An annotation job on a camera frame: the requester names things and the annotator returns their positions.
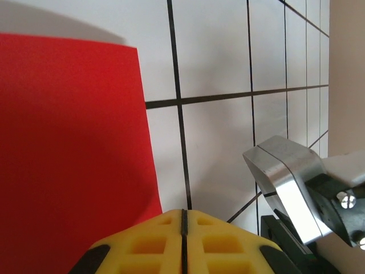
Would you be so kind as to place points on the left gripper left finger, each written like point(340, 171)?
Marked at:
point(142, 251)

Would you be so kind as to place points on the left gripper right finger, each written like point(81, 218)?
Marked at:
point(228, 251)

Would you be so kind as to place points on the red cloth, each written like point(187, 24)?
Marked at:
point(71, 128)

